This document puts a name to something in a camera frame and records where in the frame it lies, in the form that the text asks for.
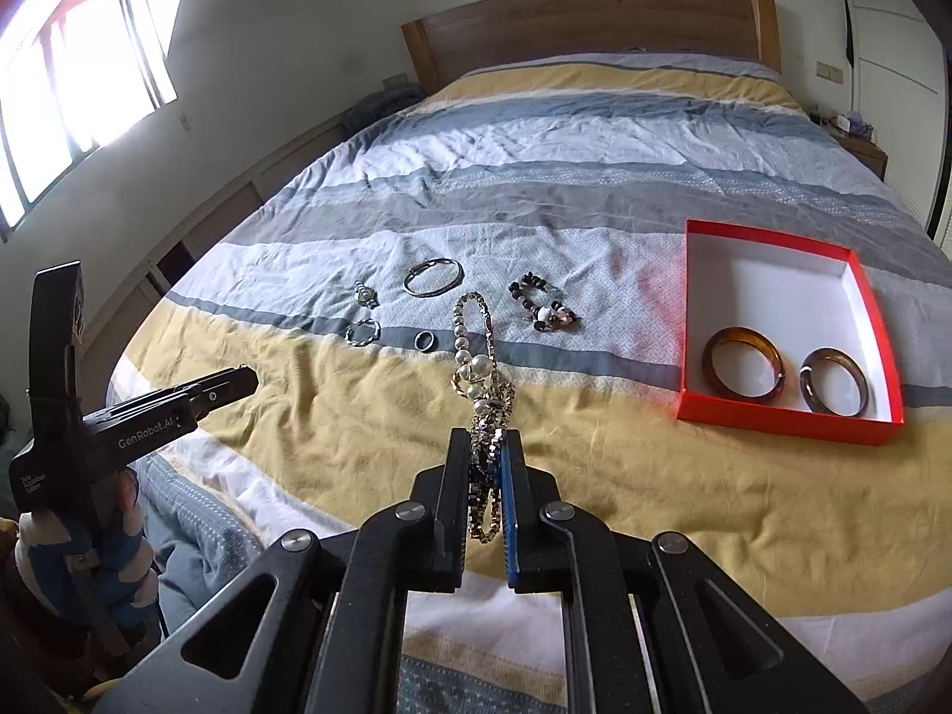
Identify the wooden headboard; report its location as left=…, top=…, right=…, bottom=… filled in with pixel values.
left=402, top=0, right=782, bottom=94

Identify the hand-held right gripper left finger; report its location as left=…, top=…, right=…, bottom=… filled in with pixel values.
left=96, top=425, right=477, bottom=714

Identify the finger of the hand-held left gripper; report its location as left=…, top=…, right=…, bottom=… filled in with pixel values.
left=184, top=391, right=224, bottom=427
left=82, top=364, right=260, bottom=424

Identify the dark blue cloth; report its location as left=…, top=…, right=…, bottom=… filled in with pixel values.
left=344, top=84, right=427, bottom=133

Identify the person's left hand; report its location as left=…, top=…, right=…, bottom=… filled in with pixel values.
left=15, top=465, right=161, bottom=615

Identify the dark bead bracelet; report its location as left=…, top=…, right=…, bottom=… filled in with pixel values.
left=508, top=274, right=556, bottom=315

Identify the window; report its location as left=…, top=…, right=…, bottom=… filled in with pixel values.
left=0, top=0, right=181, bottom=240

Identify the pearl and chain necklace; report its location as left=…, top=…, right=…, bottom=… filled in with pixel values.
left=448, top=290, right=523, bottom=546

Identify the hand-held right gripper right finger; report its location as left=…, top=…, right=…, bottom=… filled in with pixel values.
left=500, top=431, right=871, bottom=714

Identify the thin silver bangle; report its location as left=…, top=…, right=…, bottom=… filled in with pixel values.
left=402, top=258, right=466, bottom=299

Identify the white wardrobe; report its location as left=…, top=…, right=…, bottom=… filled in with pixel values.
left=831, top=0, right=952, bottom=246

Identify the crystal charm bracelet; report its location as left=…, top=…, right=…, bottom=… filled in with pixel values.
left=531, top=300, right=585, bottom=336

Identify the red cardboard box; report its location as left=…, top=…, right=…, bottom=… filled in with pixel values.
left=675, top=219, right=906, bottom=447

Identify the wooden nightstand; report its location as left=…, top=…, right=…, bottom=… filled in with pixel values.
left=809, top=108, right=891, bottom=181

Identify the dark brown bangle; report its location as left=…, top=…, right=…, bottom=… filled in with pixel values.
left=799, top=346, right=870, bottom=418

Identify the striped bed blanket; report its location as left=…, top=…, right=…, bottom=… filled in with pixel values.
left=108, top=52, right=952, bottom=714

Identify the amber bangle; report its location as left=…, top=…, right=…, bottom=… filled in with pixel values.
left=703, top=325, right=787, bottom=400

